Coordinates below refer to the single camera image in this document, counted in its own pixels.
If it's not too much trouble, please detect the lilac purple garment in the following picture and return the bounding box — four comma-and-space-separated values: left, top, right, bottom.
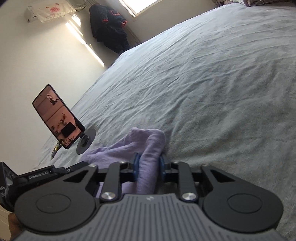
81, 126, 167, 198

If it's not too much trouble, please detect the person's left hand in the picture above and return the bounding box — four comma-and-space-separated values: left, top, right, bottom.
8, 213, 22, 240

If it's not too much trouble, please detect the round black phone stand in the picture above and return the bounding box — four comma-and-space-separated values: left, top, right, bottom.
76, 128, 96, 155

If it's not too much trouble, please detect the smartphone with lit screen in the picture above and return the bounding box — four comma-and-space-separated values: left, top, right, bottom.
32, 84, 86, 149

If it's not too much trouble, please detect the grey bed sheet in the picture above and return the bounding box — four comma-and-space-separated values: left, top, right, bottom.
32, 2, 296, 235

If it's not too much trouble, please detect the dark hanging jacket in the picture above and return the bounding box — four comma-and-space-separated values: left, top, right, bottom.
89, 4, 130, 54

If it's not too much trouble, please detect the window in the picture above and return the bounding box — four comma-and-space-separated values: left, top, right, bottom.
118, 0, 160, 18

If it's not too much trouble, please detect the folded pink white quilt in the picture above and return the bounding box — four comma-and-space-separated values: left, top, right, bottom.
213, 0, 295, 7

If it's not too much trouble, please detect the wall air conditioner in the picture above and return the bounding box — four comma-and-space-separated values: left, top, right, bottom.
24, 0, 76, 23

